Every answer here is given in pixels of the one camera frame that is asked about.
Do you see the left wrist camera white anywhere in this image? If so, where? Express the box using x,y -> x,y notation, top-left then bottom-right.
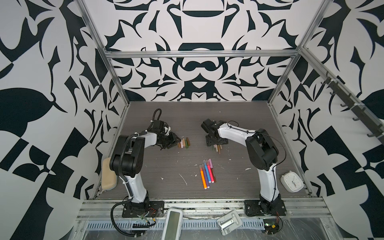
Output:
164,126 -> 171,136

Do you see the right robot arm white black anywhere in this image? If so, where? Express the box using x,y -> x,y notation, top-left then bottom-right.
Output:
201,119 -> 281,207

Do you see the aluminium frame front rail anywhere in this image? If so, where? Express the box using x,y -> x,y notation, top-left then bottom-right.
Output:
77,198 -> 332,220

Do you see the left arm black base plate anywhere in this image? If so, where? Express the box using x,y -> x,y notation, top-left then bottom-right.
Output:
122,201 -> 165,218

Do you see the white handheld tablet device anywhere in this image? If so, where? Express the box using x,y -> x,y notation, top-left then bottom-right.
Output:
162,208 -> 184,240

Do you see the white round timer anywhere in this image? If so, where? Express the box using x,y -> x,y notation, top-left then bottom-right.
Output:
280,171 -> 304,193

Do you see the black corrugated cable hose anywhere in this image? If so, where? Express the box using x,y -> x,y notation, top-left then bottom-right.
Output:
110,134 -> 142,238

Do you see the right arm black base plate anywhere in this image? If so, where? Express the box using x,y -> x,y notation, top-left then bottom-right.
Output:
244,198 -> 287,217

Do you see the purple highlighter pen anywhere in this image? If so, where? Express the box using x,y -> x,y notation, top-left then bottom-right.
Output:
201,165 -> 210,189

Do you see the grey metal bracket box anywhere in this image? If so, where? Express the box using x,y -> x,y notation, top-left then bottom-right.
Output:
217,211 -> 243,236

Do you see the beige sponge block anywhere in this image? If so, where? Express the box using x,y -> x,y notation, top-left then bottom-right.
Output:
101,158 -> 118,191

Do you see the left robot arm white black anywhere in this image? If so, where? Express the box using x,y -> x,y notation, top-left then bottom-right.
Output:
109,120 -> 181,212

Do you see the pink cap brown pen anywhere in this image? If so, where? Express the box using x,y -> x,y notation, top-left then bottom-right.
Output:
209,159 -> 217,183

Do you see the aluminium frame back beam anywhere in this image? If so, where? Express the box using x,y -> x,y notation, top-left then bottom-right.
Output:
105,50 -> 298,59

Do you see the orange highlighter pen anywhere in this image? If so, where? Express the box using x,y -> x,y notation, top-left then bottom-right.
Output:
199,165 -> 208,190

